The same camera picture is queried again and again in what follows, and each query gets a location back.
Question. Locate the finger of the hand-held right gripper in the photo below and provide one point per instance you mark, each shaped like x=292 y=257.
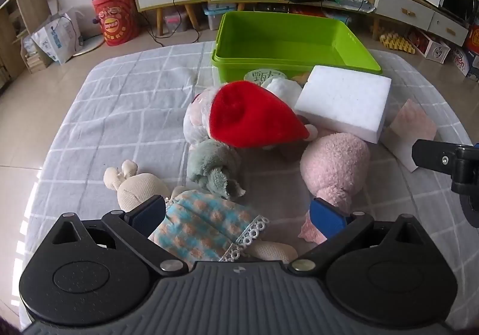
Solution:
x=430 y=155

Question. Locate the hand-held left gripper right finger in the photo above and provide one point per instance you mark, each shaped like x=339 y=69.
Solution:
x=331 y=219

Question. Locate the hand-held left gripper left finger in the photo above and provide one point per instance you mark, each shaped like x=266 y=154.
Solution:
x=144 y=213

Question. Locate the pink plush toy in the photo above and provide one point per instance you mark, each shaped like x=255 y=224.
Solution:
x=333 y=163

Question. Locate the cream rabbit doll blue dress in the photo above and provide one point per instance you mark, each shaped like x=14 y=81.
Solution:
x=202 y=223

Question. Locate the grey green terry cloth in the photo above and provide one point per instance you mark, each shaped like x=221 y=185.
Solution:
x=213 y=166

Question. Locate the white foam block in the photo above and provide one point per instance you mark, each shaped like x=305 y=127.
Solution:
x=342 y=99

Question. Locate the white plush toy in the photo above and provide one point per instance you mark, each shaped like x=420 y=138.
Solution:
x=196 y=114

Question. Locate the red plush hat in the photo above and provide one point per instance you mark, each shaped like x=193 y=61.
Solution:
x=247 y=114

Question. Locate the green plastic bin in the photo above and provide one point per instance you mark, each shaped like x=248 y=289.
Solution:
x=284 y=36

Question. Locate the grey checked bed sheet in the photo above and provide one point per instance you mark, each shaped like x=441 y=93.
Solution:
x=123 y=114

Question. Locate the red white box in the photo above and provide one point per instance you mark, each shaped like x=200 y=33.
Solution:
x=430 y=46

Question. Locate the yellow egg carton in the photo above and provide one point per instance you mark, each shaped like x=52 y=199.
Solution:
x=396 y=42

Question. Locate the white blue paper bag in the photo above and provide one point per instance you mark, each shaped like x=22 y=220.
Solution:
x=56 y=37

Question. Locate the clear storage box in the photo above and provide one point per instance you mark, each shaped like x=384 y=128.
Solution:
x=219 y=17

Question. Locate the wooden bookshelf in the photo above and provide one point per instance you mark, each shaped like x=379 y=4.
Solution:
x=26 y=9

